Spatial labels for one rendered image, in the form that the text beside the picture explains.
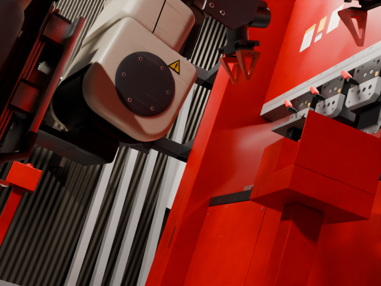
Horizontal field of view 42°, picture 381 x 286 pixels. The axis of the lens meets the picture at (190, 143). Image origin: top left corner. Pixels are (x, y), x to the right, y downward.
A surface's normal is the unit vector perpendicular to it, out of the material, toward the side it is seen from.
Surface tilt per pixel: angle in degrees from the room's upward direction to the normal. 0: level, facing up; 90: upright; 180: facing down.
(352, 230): 90
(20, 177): 90
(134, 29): 90
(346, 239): 90
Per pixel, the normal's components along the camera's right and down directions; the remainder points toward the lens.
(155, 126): 0.52, -0.08
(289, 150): 0.22, -0.22
